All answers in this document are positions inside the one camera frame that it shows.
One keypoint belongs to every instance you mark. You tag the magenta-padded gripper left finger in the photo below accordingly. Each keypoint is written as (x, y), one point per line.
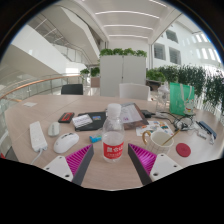
(60, 166)

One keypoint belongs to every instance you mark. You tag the white snack packet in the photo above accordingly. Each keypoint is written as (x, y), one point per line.
(211, 139)

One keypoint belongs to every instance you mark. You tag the white printed card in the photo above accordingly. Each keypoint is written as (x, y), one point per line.
(201, 133)

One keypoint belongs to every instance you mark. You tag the white chair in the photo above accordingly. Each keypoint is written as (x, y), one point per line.
(134, 91)

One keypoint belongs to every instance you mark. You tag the flat round red coaster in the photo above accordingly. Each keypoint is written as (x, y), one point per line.
(183, 149)

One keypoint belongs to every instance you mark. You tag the white paper slip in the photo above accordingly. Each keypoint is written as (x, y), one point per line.
(30, 104)

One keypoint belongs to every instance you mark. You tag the glass railing wooden handrail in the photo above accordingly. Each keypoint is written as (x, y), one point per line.
(33, 87)

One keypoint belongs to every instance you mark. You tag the white mug gold grid lines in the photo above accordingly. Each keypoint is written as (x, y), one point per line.
(158, 142)

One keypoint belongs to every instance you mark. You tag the white computer mouse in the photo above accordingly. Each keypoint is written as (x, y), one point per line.
(65, 141)

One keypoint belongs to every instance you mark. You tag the white cabinet topped with plants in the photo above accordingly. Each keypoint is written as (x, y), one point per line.
(123, 71)

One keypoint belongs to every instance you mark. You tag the colourful sticker sheet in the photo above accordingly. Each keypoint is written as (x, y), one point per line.
(155, 126)

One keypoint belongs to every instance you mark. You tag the dark blue keyboard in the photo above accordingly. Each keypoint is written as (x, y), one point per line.
(207, 128)

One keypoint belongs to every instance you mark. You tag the green tote bag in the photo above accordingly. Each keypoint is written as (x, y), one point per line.
(180, 98)

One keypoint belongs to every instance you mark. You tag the black chair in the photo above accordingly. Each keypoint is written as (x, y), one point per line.
(72, 89)

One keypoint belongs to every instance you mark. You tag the black power adapter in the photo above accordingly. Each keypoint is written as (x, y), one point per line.
(146, 113)

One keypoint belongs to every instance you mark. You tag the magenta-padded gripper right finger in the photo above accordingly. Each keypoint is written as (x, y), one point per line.
(163, 165)

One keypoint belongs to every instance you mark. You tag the black folder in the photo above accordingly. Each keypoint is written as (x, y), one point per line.
(96, 122)

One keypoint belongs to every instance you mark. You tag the row of green hedge plants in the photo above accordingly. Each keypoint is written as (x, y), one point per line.
(193, 80)

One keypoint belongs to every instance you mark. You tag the small blue green packet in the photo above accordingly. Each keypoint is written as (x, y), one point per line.
(95, 138)

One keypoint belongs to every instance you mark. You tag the gold spoon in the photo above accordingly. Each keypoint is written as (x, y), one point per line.
(171, 136)

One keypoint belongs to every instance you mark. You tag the red and black phone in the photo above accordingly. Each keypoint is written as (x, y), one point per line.
(66, 117)

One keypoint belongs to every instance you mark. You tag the clear lidded drink cup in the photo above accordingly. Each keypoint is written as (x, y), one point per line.
(162, 96)

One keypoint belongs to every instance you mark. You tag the ceiling light strips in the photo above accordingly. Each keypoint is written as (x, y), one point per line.
(130, 24)

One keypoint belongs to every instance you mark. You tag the potted plants wooden planter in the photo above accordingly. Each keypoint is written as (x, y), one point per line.
(92, 77)

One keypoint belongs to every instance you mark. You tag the clear water bottle red label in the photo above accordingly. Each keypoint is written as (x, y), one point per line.
(113, 140)

